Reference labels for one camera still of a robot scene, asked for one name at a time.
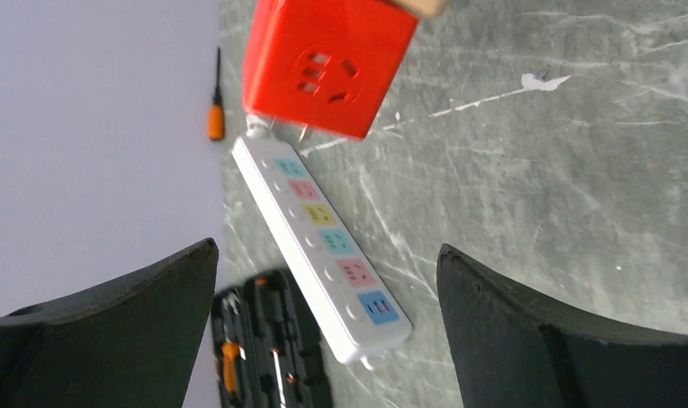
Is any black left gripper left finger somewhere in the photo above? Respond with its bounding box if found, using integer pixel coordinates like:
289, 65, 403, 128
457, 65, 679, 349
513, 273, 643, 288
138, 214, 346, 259
0, 238, 219, 407

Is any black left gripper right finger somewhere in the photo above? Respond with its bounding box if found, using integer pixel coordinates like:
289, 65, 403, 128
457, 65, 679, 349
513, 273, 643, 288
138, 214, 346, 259
436, 244, 688, 407

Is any black plastic tool case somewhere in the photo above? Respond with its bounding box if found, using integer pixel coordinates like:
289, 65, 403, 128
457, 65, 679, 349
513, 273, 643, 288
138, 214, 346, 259
210, 269, 333, 408

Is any white multicolour power strip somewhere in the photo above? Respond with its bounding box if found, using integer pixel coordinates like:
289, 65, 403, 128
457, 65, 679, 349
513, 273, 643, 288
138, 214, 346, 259
231, 136, 412, 371

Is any red cube adapter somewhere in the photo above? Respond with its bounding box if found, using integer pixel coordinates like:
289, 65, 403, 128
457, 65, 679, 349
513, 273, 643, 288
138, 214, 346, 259
242, 0, 418, 139

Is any beige cube adapter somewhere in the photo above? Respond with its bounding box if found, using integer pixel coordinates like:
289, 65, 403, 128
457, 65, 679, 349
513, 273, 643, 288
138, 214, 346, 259
390, 0, 450, 18

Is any loose orange screwdriver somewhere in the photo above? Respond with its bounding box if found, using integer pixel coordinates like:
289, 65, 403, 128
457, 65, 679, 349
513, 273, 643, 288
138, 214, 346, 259
208, 47, 225, 141

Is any white braided strip cable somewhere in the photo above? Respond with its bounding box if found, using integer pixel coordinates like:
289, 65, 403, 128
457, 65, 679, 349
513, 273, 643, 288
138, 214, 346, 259
244, 113, 271, 139

